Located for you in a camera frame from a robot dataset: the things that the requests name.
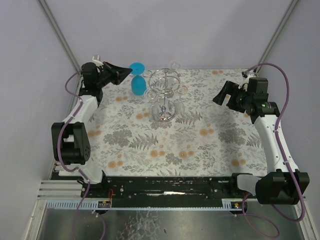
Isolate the blue plastic wine glass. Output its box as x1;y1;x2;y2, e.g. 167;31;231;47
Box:
129;62;147;96

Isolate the clear wine glass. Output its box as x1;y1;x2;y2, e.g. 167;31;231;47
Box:
176;84;188;115
169;60;181;71

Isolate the clear champagne flute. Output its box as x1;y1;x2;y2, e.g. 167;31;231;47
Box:
143;88;159;100

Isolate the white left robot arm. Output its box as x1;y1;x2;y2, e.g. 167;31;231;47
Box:
51;60;132;184

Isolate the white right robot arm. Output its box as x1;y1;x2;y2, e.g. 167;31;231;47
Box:
212;77;310;205

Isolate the chrome wine glass rack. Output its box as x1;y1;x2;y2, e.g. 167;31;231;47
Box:
143;68;181;123

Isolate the floral tablecloth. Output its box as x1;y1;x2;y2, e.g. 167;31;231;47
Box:
86;69;267;177

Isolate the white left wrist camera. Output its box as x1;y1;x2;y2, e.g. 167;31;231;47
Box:
92;54;103;67

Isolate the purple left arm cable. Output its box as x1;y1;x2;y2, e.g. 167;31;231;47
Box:
57;71;107;240

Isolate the aluminium frame post left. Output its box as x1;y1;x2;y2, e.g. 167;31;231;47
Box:
36;0;81;72

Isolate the aluminium frame post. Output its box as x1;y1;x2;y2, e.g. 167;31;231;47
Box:
36;0;81;72
258;0;301;64

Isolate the aluminium frame post right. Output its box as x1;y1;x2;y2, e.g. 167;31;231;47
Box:
258;0;301;64

